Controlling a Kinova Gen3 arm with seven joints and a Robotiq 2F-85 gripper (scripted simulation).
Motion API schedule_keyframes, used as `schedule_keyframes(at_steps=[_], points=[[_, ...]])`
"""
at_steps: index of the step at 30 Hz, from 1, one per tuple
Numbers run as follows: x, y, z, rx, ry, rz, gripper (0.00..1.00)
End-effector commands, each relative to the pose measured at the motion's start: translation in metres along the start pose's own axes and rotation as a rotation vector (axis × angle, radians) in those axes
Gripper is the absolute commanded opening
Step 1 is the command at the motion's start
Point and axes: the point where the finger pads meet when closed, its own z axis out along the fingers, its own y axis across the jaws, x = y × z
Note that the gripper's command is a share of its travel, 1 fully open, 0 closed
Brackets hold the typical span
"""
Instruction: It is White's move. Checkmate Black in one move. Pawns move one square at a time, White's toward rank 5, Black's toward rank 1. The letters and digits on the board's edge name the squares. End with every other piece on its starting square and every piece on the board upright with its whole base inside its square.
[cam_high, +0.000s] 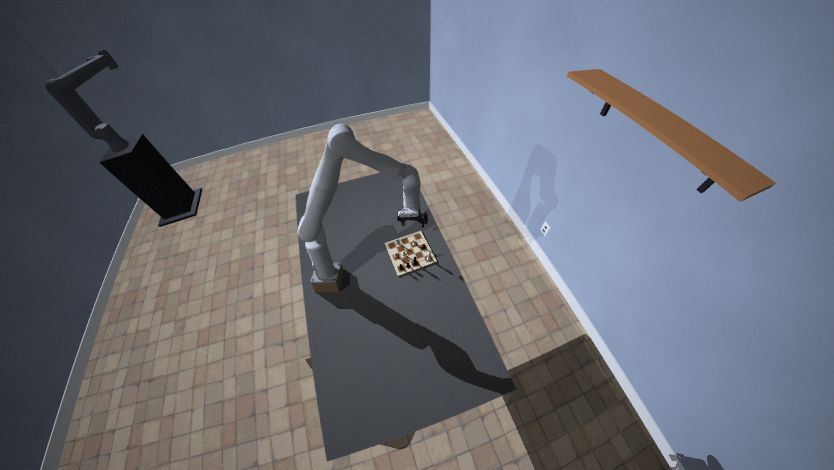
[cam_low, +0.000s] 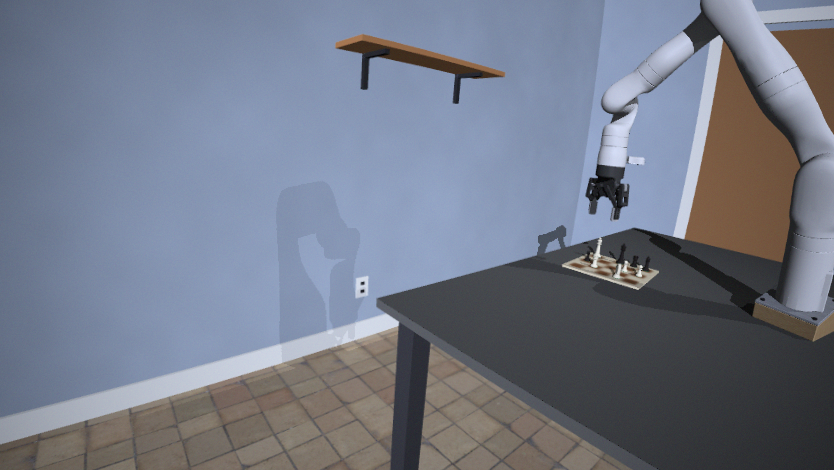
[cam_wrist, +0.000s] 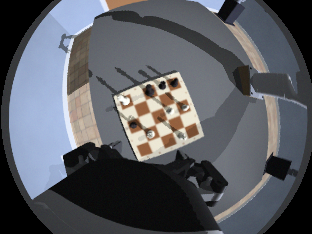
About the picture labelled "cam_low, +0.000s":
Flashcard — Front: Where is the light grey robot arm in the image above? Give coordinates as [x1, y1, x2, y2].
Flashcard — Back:
[597, 0, 834, 312]

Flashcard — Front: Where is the beige and brown chessboard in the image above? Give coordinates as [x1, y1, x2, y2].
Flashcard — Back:
[562, 253, 659, 290]

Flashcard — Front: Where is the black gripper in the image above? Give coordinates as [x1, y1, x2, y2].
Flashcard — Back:
[585, 164, 629, 222]

